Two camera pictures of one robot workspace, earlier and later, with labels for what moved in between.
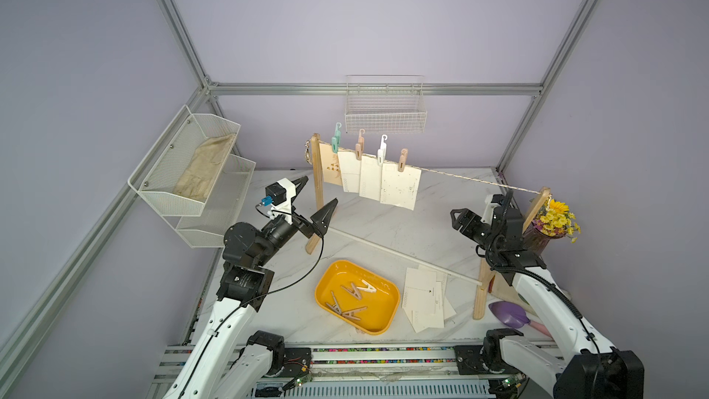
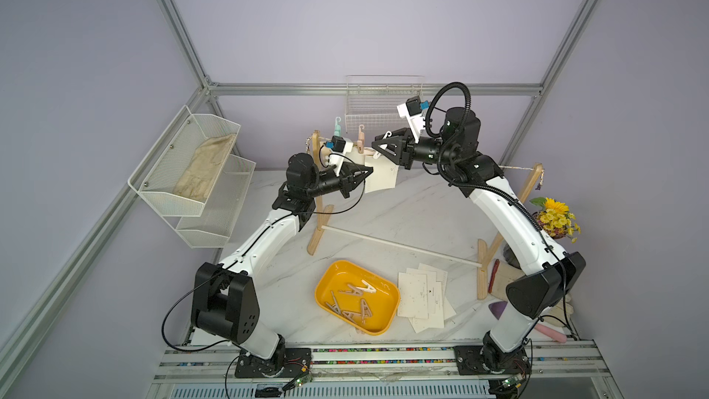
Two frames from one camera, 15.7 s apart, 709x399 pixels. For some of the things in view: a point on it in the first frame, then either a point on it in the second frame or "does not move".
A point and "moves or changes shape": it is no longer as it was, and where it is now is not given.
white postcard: (440, 276) does not move
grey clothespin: (335, 308) does not move
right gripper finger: (470, 222) → (396, 149)
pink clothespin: (402, 160) moves or changes shape
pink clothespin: (350, 313) does not move
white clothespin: (368, 288) does not move
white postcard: (400, 188) → (412, 297)
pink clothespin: (360, 146) does not move
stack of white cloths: (449, 309) does not move
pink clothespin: (353, 290) does not move
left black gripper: (307, 231) → (346, 180)
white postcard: (423, 298) does not move
